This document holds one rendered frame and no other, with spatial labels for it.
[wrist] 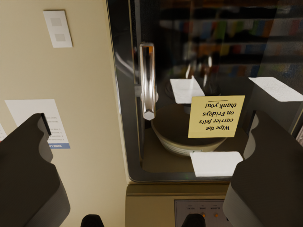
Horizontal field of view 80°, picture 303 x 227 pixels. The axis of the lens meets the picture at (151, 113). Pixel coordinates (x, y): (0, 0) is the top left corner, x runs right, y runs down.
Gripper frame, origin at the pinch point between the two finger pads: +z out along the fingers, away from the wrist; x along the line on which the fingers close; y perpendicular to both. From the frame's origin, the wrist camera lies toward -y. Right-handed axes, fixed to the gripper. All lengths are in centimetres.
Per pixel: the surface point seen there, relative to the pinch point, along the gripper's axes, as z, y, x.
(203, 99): 12.6, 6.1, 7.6
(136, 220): 8.0, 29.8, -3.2
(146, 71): 7.5, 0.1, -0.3
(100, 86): 57, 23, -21
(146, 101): 7.6, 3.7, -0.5
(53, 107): 57, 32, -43
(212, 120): 12.6, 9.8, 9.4
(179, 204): 10.0, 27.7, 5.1
